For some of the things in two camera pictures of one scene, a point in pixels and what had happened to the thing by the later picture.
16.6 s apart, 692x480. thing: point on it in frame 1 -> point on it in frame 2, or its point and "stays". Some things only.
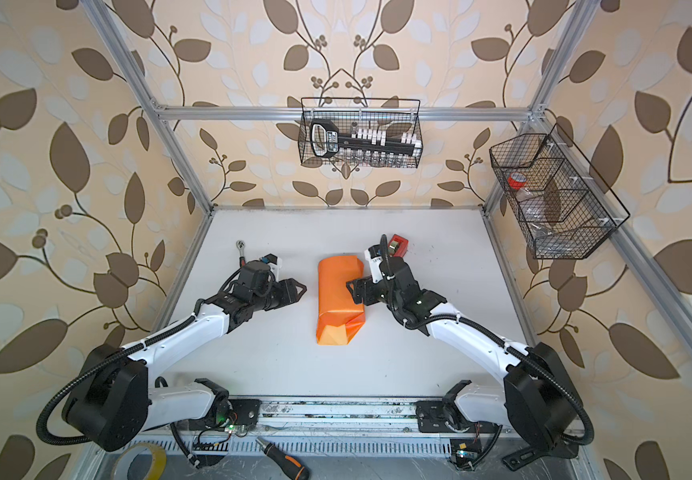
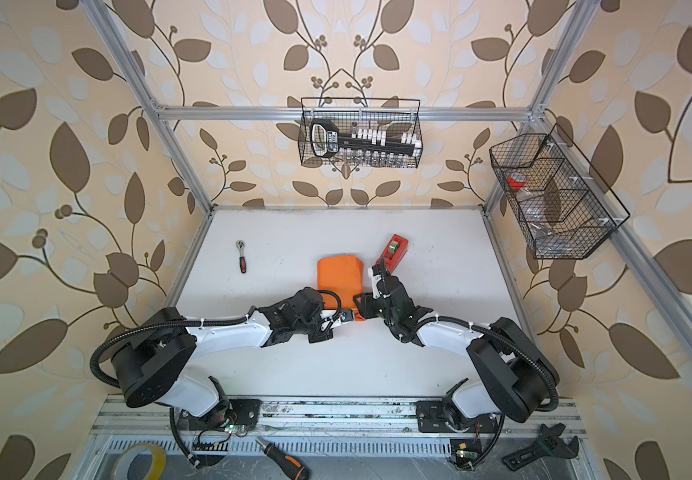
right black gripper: x=368 y=284 -> x=366 y=304
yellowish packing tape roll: x=125 y=458 stays
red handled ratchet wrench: x=241 y=244 stays
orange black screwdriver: x=293 y=467 stays
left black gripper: x=290 y=294 -> x=323 y=336
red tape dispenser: x=397 y=246 stays
